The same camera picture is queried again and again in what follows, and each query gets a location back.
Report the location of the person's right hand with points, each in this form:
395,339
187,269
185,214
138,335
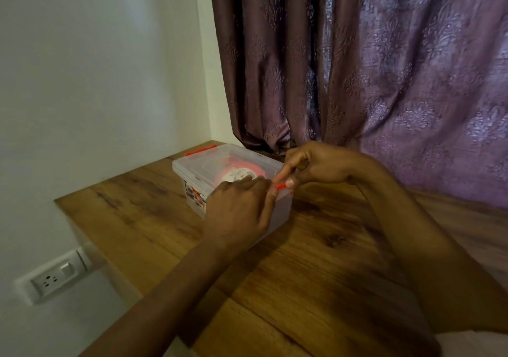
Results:
329,162

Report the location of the person's left hand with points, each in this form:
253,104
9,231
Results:
238,213

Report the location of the orange extension cord reel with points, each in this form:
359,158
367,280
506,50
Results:
238,172

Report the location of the clear plastic box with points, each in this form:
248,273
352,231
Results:
190,170

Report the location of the clear plastic lid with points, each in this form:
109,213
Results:
186,166

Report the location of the person's right forearm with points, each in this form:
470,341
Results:
436,261

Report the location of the person's left forearm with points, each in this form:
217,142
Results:
158,309

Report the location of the person's white right sleeve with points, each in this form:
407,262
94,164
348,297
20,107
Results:
476,345

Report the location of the purple patterned curtain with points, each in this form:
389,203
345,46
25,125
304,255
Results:
397,70

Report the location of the white wall socket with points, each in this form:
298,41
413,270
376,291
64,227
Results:
53,277

